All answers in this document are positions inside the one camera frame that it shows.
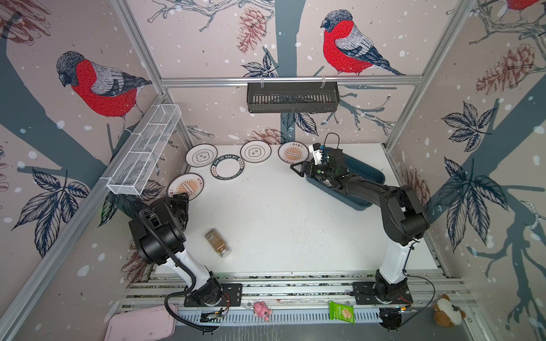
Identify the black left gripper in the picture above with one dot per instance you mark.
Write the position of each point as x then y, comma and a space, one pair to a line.
180, 202

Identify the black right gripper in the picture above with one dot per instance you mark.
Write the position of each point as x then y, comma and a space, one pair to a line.
306, 165

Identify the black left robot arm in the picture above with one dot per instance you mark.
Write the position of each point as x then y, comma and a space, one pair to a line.
158, 233

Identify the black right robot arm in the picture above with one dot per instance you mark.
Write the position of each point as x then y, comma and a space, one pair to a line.
404, 218

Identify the sunburst plate back right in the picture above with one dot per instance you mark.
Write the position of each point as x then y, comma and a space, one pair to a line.
293, 152

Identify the sunburst plate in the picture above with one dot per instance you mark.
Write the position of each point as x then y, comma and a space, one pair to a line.
190, 183
293, 152

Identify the sunburst plate front left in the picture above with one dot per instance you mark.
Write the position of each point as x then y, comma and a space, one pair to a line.
190, 183

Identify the spice jar with granules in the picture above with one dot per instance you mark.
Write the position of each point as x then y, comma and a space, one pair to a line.
216, 241

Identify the white clover plate right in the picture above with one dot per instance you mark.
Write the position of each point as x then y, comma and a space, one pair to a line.
255, 151

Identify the white clover plate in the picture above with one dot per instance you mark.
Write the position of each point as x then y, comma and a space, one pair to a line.
201, 155
255, 151

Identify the white clover plate left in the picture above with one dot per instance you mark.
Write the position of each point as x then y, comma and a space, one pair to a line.
201, 155

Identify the small green rim plate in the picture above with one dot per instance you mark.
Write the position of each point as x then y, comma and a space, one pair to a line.
227, 167

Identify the pink tray lid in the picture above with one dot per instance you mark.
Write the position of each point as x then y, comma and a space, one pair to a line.
147, 324

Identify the pink plush toy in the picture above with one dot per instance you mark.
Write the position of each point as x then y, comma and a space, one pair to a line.
262, 311

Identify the green snack packet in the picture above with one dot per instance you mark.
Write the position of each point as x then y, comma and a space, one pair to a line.
341, 312

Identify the brown white plush dog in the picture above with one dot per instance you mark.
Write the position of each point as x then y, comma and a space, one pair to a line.
446, 313

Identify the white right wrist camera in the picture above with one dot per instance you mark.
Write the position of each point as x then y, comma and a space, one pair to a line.
319, 154

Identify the black hanging wire basket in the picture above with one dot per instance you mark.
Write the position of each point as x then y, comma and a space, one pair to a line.
292, 97

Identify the aluminium horizontal frame bar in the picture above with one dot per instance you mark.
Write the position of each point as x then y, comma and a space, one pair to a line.
374, 80

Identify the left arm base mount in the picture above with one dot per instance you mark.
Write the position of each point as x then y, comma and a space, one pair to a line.
214, 295

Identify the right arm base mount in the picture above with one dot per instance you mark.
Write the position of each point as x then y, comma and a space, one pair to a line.
379, 292

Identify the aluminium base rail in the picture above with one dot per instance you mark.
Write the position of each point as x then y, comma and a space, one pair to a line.
304, 298

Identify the aluminium frame post back left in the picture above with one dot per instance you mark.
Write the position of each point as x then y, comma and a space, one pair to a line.
142, 50

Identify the aluminium frame post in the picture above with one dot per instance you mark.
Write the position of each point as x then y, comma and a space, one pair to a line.
142, 50
456, 22

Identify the aluminium frame post back right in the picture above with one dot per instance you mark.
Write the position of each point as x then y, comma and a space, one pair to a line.
456, 22

